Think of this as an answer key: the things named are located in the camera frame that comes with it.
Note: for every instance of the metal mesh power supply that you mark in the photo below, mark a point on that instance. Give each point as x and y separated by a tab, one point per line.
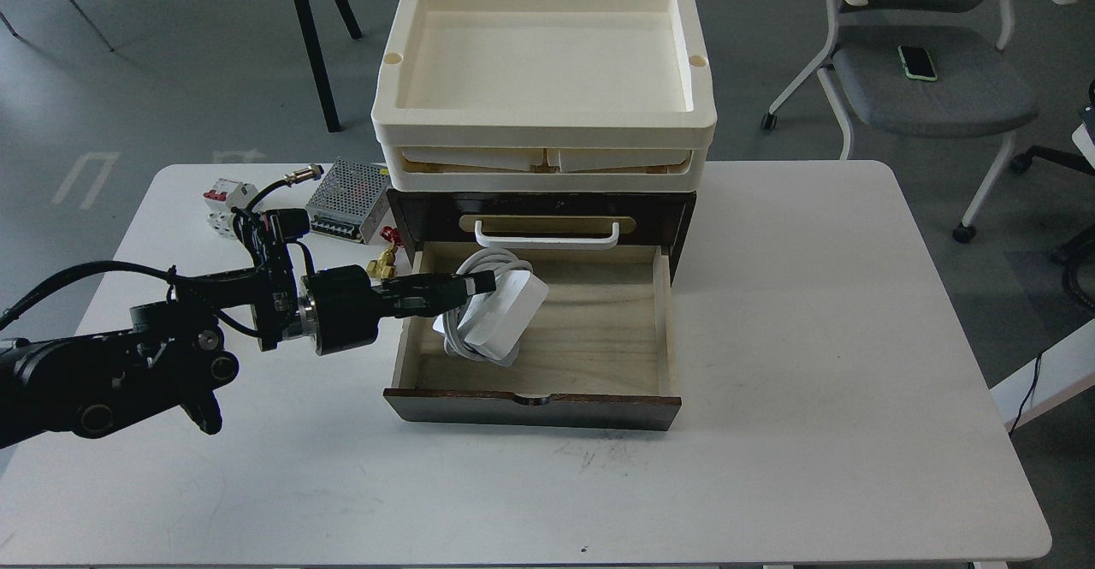
350	201

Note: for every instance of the open wooden drawer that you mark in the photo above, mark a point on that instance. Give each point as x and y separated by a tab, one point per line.
598	354

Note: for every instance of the black wrist camera with cable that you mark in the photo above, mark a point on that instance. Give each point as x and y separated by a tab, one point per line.
266	234

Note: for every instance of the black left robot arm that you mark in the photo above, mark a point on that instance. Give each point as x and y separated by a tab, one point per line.
174	355

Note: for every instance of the white drawer handle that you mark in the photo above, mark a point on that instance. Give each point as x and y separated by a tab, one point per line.
547	242

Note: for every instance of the white circuit breaker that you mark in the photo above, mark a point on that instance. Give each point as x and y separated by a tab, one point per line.
222	198

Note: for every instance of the white power strip with cable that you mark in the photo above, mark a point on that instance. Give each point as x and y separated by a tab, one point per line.
490	326

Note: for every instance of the white side table edge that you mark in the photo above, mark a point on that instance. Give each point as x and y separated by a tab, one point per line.
1059	373

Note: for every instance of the grey office chair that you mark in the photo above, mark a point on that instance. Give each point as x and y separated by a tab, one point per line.
930	82

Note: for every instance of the green smartphone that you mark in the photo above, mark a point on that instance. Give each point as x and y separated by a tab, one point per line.
917	63

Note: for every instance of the cream plastic stacked tray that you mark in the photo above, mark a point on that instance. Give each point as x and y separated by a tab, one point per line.
545	96

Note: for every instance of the brass valve red handle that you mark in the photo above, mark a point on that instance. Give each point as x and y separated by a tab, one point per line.
383	267

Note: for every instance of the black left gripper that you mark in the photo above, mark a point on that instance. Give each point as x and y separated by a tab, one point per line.
342	310

